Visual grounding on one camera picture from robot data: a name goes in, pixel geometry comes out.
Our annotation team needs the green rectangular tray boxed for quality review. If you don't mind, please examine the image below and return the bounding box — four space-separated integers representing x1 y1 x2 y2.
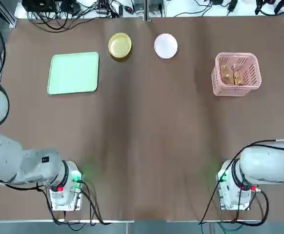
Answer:
46 52 100 96

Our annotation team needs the small pink slotted basket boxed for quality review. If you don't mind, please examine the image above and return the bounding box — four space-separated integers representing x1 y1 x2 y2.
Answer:
212 52 263 97

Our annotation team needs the clear-wrapped bread pack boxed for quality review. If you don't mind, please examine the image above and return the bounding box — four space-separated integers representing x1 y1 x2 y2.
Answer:
219 63 233 85
232 69 245 86

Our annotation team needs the yellow round plate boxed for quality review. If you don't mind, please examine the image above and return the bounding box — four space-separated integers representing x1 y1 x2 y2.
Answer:
108 32 133 59

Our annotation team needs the white round plate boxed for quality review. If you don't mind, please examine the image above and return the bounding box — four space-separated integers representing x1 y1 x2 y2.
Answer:
154 33 179 59

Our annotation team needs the black equipment box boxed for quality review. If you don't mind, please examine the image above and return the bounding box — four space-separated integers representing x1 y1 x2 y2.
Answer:
22 0 77 12

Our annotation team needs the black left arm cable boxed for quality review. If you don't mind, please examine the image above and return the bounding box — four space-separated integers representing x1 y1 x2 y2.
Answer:
0 159 113 225

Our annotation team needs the aluminium frame post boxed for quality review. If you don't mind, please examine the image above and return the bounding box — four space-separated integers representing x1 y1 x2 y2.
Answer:
143 0 151 22
3 0 18 28

